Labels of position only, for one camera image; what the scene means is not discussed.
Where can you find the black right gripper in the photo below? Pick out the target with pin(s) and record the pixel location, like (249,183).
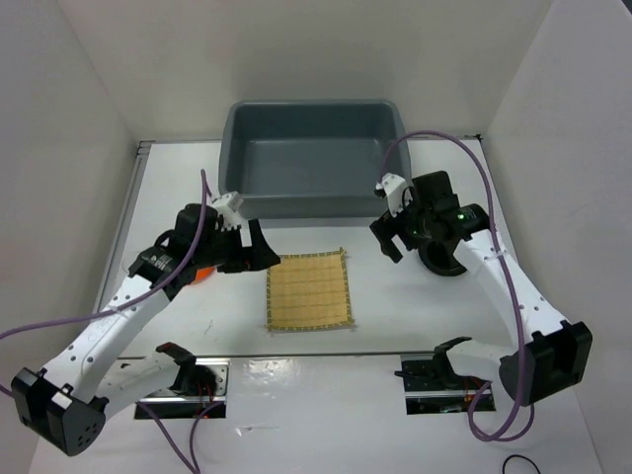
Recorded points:
(386,227)

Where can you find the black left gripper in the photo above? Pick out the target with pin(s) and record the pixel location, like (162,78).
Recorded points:
(249,258)

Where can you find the black round dish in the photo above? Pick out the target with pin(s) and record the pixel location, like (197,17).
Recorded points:
(438,257)

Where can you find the orange plastic bowl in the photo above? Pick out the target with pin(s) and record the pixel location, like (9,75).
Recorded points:
(202,275)

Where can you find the yellow woven bamboo mat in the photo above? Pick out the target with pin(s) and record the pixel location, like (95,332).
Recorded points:
(309,292)

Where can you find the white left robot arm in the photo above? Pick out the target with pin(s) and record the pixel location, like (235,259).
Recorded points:
(69,400)

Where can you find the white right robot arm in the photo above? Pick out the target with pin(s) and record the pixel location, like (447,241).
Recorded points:
(548,353)

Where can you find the grey plastic bin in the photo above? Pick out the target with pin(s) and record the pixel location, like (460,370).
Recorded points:
(311,158)

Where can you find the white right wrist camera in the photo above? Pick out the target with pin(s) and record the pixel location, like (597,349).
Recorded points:
(395,190)

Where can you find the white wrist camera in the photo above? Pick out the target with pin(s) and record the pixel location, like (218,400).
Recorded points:
(228,208)
(395,190)

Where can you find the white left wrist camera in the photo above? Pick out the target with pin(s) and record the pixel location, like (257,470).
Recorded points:
(228,208)

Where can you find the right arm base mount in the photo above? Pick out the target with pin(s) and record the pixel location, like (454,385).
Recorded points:
(426,393)

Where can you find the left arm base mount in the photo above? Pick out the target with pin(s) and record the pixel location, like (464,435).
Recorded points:
(208,392)

